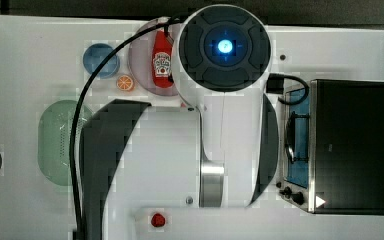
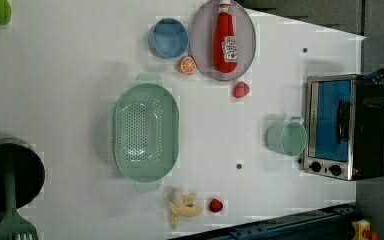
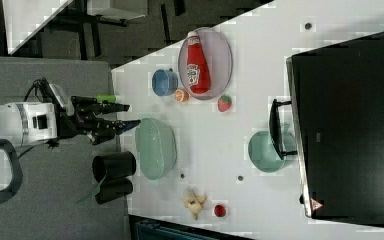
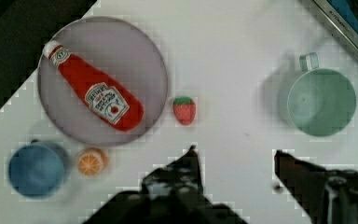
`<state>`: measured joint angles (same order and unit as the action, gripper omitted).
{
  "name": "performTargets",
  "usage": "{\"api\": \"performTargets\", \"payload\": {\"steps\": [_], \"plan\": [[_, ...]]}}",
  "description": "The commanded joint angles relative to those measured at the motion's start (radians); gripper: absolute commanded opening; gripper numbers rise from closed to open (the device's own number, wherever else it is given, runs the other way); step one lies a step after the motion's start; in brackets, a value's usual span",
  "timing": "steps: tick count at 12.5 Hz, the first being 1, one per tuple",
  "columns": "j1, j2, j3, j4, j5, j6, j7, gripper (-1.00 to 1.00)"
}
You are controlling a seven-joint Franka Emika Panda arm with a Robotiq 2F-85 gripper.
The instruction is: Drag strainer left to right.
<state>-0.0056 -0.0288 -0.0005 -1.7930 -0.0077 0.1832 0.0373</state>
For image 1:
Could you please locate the green perforated strainer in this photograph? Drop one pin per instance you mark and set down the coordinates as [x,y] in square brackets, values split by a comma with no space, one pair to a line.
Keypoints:
[53,141]

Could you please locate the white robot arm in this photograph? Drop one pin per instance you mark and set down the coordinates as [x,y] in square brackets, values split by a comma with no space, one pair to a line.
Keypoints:
[220,150]

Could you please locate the red ketchup bottle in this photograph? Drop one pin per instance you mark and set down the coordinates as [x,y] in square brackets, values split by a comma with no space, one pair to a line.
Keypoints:
[161,61]

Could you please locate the orange slice toy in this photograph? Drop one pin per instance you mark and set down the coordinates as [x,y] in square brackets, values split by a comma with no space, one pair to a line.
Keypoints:
[125,83]

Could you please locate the grey round plate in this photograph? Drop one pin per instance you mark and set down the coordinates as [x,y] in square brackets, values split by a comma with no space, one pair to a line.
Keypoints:
[139,62]

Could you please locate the small red round toy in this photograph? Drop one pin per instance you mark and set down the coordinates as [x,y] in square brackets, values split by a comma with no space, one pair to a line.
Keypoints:
[158,220]

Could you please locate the blue bowl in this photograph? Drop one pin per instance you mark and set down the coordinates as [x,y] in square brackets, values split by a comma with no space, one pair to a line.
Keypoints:
[95,54]

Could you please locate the black toaster oven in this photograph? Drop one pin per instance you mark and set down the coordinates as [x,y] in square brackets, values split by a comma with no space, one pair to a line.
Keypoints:
[332,147]

